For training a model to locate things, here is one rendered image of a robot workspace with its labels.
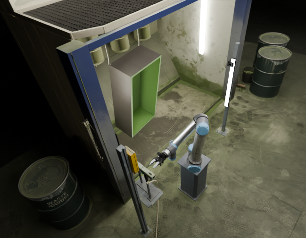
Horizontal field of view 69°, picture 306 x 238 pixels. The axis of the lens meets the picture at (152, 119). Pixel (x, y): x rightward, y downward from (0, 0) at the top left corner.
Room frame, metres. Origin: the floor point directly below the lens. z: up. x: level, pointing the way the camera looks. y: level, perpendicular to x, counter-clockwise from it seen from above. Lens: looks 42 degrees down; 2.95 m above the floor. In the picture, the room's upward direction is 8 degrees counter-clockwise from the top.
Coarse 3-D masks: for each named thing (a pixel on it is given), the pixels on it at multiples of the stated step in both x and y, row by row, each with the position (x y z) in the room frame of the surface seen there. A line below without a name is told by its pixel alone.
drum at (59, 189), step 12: (48, 156) 1.84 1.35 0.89; (60, 156) 1.82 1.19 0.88; (72, 180) 1.56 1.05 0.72; (60, 192) 1.37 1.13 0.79; (72, 192) 1.47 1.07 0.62; (36, 204) 1.30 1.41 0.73; (48, 204) 1.29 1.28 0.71; (60, 204) 1.33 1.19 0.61; (72, 204) 1.39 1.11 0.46; (84, 204) 1.51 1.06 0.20; (48, 216) 1.30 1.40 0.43; (60, 216) 1.30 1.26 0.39; (72, 216) 1.34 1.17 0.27; (84, 216) 1.43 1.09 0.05; (60, 228) 1.30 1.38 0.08; (72, 228) 1.30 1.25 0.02
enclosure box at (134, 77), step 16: (144, 48) 2.79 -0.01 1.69; (112, 64) 2.45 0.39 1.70; (128, 64) 2.45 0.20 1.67; (144, 64) 2.45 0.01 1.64; (112, 80) 2.45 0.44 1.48; (128, 80) 2.25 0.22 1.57; (144, 80) 2.90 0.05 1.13; (112, 96) 2.52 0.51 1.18; (128, 96) 2.29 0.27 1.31; (144, 96) 2.94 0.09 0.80; (128, 112) 2.34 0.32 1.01; (144, 112) 2.90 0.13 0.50; (128, 128) 2.40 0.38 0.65
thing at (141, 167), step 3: (138, 162) 1.37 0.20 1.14; (138, 165) 1.34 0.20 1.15; (141, 165) 1.33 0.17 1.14; (141, 168) 1.30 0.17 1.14; (144, 168) 1.29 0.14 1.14; (144, 171) 1.26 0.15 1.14; (147, 171) 1.25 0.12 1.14; (150, 171) 1.25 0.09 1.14; (144, 174) 1.26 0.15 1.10; (147, 174) 1.22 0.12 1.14; (150, 174) 1.22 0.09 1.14; (153, 174) 1.21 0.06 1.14; (144, 177) 1.28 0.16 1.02; (147, 177) 1.27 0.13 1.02; (150, 177) 1.19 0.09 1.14; (153, 177) 1.19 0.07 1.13; (147, 180) 1.27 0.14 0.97
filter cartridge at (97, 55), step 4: (92, 36) 3.38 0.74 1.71; (96, 36) 3.43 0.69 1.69; (80, 40) 3.37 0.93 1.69; (84, 40) 3.34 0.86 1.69; (88, 40) 3.36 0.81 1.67; (100, 48) 3.47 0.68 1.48; (92, 52) 3.38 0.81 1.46; (96, 52) 3.37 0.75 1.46; (100, 52) 3.44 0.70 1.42; (92, 56) 3.35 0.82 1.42; (96, 56) 3.37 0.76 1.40; (100, 56) 3.41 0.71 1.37; (92, 60) 3.35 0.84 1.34; (96, 60) 3.36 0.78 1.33; (100, 60) 3.40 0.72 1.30; (96, 64) 3.34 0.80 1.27
